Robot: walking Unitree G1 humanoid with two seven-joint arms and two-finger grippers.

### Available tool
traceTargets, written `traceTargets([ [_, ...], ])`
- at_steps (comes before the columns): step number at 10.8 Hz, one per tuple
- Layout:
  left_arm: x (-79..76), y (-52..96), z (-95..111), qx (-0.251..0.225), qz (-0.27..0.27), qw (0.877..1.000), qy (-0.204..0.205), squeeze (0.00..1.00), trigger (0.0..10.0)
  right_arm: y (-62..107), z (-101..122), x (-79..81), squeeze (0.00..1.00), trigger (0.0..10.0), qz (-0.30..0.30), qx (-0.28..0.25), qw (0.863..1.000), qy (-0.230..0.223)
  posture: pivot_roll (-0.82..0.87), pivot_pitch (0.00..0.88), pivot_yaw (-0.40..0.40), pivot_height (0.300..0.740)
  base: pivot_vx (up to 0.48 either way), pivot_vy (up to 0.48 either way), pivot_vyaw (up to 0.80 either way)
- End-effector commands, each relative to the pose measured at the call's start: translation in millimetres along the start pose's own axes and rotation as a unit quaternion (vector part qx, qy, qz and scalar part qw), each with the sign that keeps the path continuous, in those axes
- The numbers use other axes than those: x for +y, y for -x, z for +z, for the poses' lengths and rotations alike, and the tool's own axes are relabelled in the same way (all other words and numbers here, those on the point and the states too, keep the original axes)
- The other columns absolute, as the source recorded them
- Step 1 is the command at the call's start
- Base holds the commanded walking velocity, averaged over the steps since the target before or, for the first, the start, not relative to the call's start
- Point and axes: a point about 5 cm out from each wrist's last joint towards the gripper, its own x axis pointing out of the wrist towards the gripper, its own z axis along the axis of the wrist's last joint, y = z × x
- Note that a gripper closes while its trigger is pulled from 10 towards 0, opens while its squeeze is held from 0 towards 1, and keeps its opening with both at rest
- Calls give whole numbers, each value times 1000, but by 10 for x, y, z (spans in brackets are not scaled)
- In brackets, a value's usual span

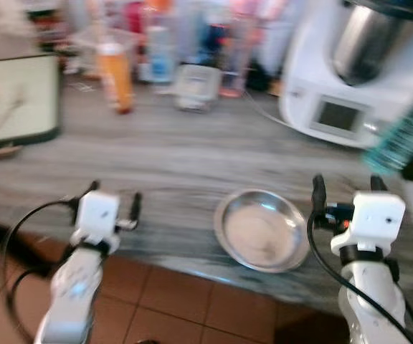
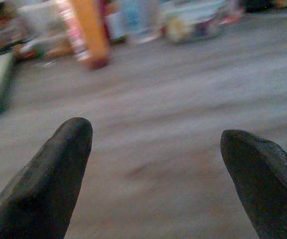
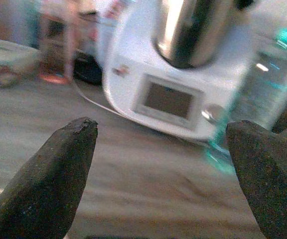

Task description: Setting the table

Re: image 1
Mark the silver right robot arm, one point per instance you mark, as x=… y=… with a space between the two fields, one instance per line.
x=368 y=294

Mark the teal clear water bottle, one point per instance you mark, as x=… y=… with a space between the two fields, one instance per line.
x=400 y=140

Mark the clear open plastic tub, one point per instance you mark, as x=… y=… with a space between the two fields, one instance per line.
x=84 y=50

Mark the round stainless steel plate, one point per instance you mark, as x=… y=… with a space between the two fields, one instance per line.
x=260 y=229

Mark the white food processor steel bowl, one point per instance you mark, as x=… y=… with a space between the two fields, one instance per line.
x=314 y=64

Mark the clear lidded food container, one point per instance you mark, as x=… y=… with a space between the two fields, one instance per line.
x=196 y=86

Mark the clear bottle blue label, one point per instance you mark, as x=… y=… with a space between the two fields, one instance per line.
x=162 y=61

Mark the white cutting board dark rim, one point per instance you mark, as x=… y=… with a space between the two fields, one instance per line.
x=20 y=100

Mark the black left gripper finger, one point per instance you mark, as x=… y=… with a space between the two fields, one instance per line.
x=135 y=206
x=92 y=188

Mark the pink translucent pitcher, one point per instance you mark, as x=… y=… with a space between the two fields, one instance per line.
x=235 y=64

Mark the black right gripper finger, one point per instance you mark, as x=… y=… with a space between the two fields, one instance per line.
x=378 y=183
x=319 y=192

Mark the orange sauce squeeze bottle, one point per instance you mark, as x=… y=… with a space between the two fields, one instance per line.
x=115 y=79

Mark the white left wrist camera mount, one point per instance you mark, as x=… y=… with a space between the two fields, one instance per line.
x=97 y=211

